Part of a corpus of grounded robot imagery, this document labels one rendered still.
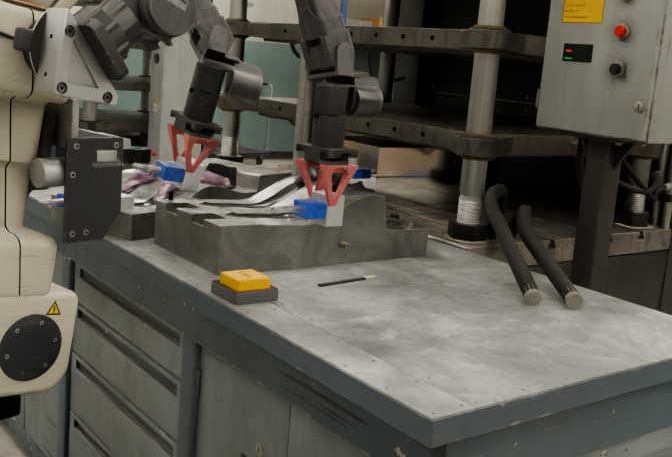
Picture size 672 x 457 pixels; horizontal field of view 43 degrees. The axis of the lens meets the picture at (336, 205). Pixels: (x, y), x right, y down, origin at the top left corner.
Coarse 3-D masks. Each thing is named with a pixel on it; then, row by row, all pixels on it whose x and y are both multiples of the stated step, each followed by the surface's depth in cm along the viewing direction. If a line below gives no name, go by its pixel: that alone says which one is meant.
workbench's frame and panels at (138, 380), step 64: (64, 256) 206; (128, 256) 164; (128, 320) 180; (192, 320) 154; (64, 384) 209; (128, 384) 181; (192, 384) 155; (256, 384) 139; (320, 384) 123; (576, 384) 113; (640, 384) 123; (64, 448) 212; (128, 448) 182; (192, 448) 157; (256, 448) 139; (320, 448) 125; (384, 448) 112; (448, 448) 103; (512, 448) 110; (576, 448) 119; (640, 448) 131
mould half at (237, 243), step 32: (352, 192) 170; (160, 224) 167; (192, 224) 157; (224, 224) 150; (256, 224) 153; (288, 224) 158; (352, 224) 166; (384, 224) 171; (416, 224) 182; (192, 256) 157; (224, 256) 150; (256, 256) 154; (288, 256) 158; (320, 256) 163; (352, 256) 168; (384, 256) 173
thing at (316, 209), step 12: (312, 192) 149; (324, 192) 149; (300, 204) 145; (312, 204) 144; (324, 204) 146; (336, 204) 147; (300, 216) 145; (312, 216) 145; (324, 216) 146; (336, 216) 147
